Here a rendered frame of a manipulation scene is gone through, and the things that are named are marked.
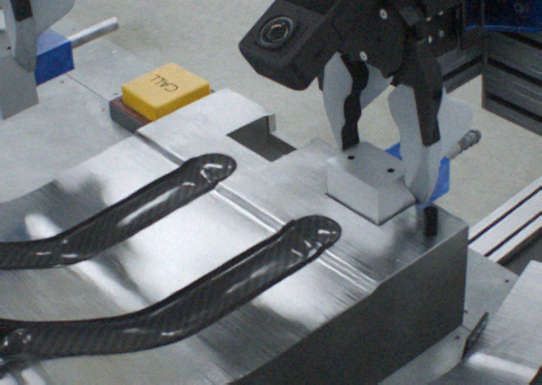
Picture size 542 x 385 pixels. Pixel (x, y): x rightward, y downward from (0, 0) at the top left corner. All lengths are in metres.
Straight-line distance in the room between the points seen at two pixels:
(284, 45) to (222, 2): 2.52
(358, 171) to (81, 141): 0.36
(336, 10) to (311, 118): 1.94
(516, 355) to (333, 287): 0.13
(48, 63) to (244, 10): 2.22
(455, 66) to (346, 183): 0.48
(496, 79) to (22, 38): 0.59
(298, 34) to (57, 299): 0.22
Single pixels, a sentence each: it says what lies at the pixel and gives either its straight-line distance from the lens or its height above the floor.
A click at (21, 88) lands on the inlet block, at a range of 0.90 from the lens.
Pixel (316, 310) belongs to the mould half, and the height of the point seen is 0.89.
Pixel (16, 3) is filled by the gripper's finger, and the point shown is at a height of 1.01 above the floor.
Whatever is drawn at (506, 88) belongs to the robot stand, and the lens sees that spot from 1.25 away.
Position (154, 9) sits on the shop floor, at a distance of 3.18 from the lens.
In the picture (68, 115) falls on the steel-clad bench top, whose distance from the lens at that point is 1.10.
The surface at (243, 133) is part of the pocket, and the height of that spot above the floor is 0.88.
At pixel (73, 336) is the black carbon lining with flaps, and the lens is 0.67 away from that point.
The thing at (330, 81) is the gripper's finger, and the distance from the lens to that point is 0.76.
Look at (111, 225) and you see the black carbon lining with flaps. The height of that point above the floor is 0.88.
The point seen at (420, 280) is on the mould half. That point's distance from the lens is 0.74.
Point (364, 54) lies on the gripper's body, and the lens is 0.72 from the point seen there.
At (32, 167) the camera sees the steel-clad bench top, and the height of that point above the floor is 0.80.
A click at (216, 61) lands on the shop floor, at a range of 2.86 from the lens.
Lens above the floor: 1.34
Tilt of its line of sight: 34 degrees down
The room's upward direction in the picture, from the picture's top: 5 degrees counter-clockwise
